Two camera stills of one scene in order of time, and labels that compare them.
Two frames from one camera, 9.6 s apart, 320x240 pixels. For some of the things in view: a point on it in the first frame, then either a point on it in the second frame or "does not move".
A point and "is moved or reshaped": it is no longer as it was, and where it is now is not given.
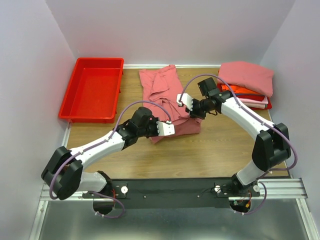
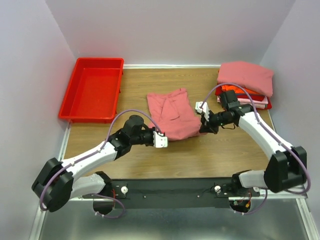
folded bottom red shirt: [269, 105] does not move
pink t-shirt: [160, 87] is moved or reshaped
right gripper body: [199, 108] → [215, 120]
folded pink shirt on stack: [248, 75] does not move
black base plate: [172, 193] does not move
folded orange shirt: [235, 89] does not move
